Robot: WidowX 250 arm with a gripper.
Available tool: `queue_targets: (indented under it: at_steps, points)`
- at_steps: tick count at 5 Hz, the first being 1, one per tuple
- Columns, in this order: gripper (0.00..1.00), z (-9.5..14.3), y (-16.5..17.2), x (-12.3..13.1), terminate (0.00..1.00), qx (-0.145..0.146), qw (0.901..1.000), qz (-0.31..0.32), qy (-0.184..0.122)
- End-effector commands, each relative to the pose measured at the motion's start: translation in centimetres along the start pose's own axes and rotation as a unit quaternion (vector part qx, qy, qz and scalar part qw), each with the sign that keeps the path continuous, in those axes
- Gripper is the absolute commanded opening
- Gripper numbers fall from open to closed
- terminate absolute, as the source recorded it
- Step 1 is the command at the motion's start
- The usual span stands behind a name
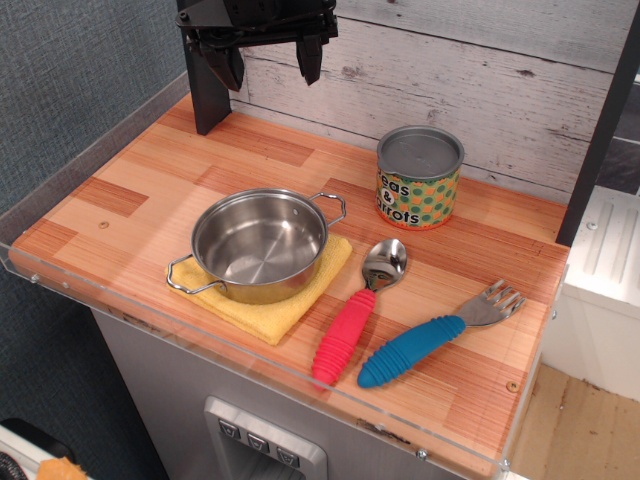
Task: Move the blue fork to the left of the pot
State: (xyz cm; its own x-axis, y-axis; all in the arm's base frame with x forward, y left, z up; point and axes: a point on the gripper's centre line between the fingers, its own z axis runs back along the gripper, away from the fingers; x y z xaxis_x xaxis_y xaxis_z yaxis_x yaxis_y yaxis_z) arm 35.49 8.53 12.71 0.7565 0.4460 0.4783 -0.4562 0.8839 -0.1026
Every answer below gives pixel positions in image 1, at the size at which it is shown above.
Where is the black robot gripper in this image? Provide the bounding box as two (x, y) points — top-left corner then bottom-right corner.
(176, 0), (338, 92)

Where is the blue handled metal fork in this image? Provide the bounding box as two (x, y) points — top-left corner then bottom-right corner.
(357, 280), (527, 389)

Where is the silver steel pan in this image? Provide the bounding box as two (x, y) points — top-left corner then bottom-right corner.
(166, 188), (346, 305)

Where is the peas and carrots can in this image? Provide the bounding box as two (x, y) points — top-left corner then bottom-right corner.
(376, 125), (465, 231)

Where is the yellow folded cloth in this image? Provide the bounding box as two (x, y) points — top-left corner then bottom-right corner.
(167, 234), (353, 346)

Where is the silver dispenser button panel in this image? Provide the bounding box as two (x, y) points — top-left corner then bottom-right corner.
(204, 396), (328, 480)

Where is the orange object at corner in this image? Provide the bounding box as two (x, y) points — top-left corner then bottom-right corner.
(36, 457), (88, 480)

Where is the dark grey left post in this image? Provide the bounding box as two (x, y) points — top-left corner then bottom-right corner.
(176, 0), (233, 136)

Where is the dark grey post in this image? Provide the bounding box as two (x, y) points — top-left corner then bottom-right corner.
(556, 2), (639, 247)
(176, 0), (233, 136)

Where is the red handled metal spoon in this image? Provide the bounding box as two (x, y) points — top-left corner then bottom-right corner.
(312, 238), (408, 385)

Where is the clear acrylic guard rail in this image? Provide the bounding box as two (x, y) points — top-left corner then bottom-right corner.
(2, 77), (568, 479)

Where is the dark grey right post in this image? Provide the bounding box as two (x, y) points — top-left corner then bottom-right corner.
(556, 2), (639, 247)

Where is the black braided cable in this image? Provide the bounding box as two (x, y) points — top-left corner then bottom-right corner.
(0, 450), (35, 480)

